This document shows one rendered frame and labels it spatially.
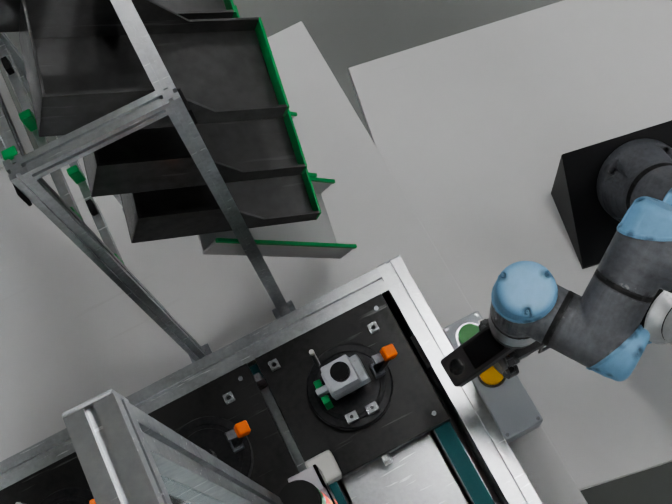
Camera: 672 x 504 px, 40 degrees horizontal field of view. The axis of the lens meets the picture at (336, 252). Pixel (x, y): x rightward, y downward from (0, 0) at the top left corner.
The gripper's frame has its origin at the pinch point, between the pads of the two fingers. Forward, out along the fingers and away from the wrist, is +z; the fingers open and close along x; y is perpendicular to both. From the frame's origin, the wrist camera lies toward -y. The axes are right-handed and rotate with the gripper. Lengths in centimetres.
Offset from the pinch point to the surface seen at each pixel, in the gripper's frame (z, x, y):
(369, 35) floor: 103, 126, 36
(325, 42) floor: 104, 131, 23
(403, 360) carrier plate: 6.4, 8.4, -11.7
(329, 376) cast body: -5.7, 8.8, -23.7
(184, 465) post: -85, -12, -35
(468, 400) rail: 8.1, -2.0, -5.4
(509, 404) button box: 7.4, -5.8, 0.0
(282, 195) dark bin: -17.3, 33.8, -17.7
